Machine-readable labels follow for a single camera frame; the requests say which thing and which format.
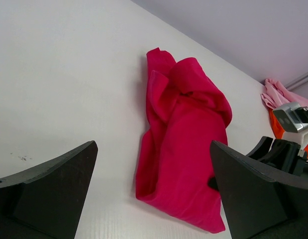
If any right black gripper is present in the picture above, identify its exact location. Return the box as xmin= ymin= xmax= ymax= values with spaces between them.
xmin=207 ymin=136 xmax=308 ymax=191

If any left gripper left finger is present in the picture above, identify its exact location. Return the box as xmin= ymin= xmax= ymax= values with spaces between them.
xmin=0 ymin=141 xmax=98 ymax=239

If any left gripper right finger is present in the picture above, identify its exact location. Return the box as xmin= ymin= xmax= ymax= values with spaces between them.
xmin=210 ymin=141 xmax=308 ymax=239

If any magenta t shirt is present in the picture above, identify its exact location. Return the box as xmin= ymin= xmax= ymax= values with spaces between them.
xmin=135 ymin=48 xmax=232 ymax=234

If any orange t shirt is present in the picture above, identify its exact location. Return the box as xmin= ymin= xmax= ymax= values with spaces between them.
xmin=269 ymin=109 xmax=308 ymax=153

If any pink t shirt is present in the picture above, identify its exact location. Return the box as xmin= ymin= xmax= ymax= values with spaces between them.
xmin=260 ymin=79 xmax=308 ymax=109

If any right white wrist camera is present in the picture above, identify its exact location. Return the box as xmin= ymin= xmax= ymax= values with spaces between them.
xmin=273 ymin=102 xmax=308 ymax=150

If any right aluminium frame post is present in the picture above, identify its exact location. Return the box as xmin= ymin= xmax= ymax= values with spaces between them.
xmin=285 ymin=72 xmax=308 ymax=91

